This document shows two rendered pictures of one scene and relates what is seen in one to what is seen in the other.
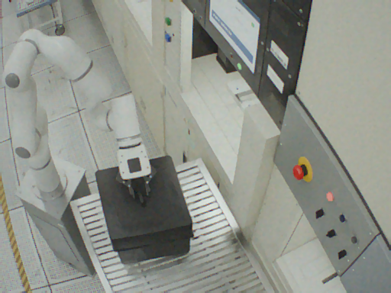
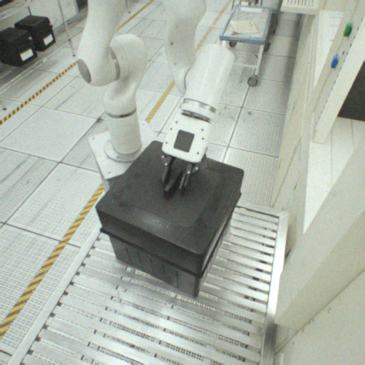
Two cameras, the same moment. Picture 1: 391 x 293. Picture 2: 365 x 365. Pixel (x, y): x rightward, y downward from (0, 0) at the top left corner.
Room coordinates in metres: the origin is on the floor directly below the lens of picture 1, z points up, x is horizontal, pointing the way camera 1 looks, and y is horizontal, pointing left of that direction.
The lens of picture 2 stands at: (0.46, -0.17, 1.56)
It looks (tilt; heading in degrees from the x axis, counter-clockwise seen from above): 49 degrees down; 45
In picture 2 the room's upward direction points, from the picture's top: straight up
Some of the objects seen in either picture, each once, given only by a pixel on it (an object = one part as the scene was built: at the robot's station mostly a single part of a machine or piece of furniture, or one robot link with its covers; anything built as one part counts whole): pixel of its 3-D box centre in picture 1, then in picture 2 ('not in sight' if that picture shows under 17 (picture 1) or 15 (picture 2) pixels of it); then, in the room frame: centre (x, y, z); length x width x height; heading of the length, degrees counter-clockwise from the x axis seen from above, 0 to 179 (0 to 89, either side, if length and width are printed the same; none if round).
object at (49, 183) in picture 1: (43, 170); (124, 128); (0.96, 0.64, 0.85); 0.19 x 0.19 x 0.18
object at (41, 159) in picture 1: (33, 133); (122, 74); (0.99, 0.64, 1.07); 0.19 x 0.12 x 0.24; 0
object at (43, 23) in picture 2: not in sight; (36, 33); (1.71, 3.23, 0.31); 0.30 x 0.28 x 0.26; 30
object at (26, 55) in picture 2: not in sight; (15, 46); (1.40, 3.06, 0.31); 0.30 x 0.28 x 0.26; 22
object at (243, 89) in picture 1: (257, 94); not in sight; (1.39, -0.26, 0.89); 0.22 x 0.21 x 0.04; 116
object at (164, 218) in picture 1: (141, 201); (173, 196); (0.79, 0.17, 0.98); 0.29 x 0.29 x 0.13; 18
